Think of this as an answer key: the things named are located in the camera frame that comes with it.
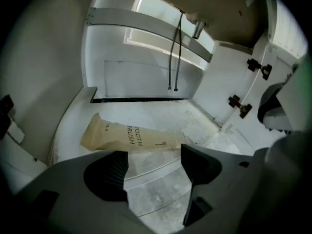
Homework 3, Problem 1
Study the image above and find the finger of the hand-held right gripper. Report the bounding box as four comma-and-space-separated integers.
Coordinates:
257, 83, 294, 133

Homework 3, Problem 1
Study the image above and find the grey braided water hose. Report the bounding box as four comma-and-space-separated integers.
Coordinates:
174, 20, 184, 92
167, 11, 183, 91

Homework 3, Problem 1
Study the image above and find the wooden block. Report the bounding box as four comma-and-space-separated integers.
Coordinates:
80, 113, 190, 154

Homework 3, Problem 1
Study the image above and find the chrome drain pipe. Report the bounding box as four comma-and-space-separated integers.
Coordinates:
192, 20, 205, 39

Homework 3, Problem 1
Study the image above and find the white cabinet door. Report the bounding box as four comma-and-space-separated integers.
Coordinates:
234, 0, 308, 156
0, 120, 49, 195

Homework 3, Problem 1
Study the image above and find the white cabinet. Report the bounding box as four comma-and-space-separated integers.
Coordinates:
48, 0, 269, 170

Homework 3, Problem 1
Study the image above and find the black cabinet door hinge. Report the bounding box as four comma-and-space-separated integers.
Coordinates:
247, 58, 273, 80
228, 95, 253, 119

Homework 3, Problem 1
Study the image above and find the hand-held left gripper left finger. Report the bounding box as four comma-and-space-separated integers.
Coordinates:
9, 150, 156, 234

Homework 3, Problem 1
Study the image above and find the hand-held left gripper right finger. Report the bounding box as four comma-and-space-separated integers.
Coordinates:
180, 144, 276, 229

